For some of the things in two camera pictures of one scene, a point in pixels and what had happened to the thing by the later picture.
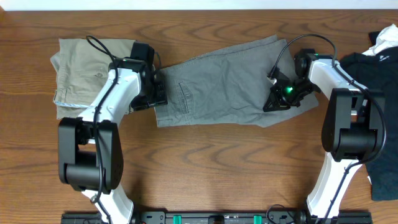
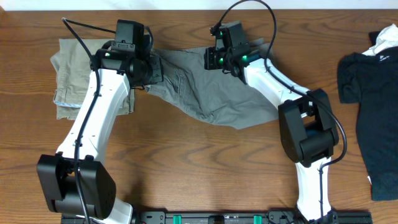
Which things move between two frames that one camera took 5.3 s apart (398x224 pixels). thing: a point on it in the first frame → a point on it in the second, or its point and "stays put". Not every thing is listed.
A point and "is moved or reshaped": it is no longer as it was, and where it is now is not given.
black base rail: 218,217 stays put
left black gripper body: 155,95 → 148,71
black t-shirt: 377,70 stays put
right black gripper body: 289,95 → 217,59
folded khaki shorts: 81,66 stays put
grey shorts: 227,86 is moved or reshaped
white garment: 387,38 stays put
